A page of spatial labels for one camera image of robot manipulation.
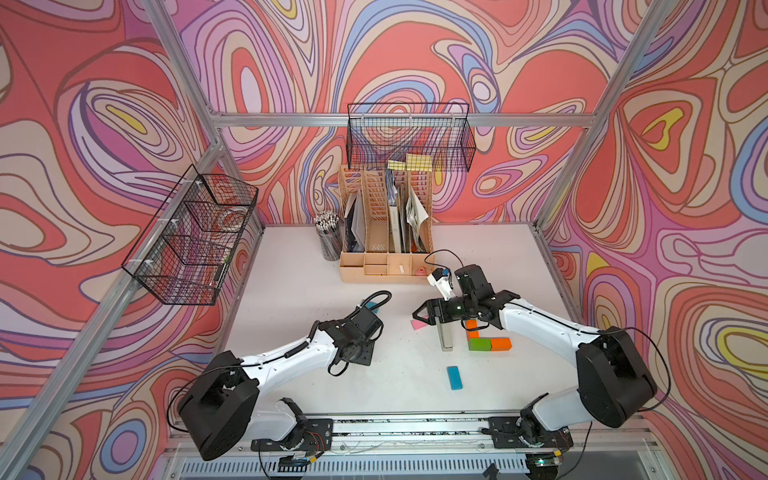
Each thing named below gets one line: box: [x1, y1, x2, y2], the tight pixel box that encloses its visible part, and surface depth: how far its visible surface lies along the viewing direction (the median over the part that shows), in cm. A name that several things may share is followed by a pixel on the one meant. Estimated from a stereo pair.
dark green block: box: [468, 338, 492, 351], surface depth 90 cm
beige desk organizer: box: [340, 165, 436, 284], surface depth 104 cm
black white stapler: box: [437, 323, 455, 352], surface depth 90 cm
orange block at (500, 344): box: [490, 338, 513, 352], surface depth 88 cm
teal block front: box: [446, 366, 463, 391], surface depth 84 cm
